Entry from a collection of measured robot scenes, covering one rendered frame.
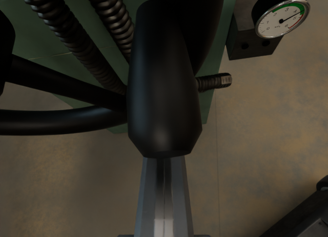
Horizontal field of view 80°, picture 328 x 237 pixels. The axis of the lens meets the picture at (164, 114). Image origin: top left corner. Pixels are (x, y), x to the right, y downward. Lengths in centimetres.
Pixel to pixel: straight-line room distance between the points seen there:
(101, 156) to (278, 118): 81
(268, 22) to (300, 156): 75
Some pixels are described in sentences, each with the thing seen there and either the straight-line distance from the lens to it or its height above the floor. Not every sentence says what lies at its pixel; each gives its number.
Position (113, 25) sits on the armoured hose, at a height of 75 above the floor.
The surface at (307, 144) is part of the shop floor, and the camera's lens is 101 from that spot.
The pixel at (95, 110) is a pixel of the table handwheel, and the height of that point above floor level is 70.
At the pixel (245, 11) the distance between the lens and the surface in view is 38.
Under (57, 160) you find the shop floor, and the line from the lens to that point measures 108.
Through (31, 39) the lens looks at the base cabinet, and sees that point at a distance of 42.
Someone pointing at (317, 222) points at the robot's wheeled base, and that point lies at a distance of 78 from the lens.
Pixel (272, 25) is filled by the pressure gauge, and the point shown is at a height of 65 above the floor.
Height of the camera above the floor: 88
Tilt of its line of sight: 69 degrees down
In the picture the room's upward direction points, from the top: 21 degrees counter-clockwise
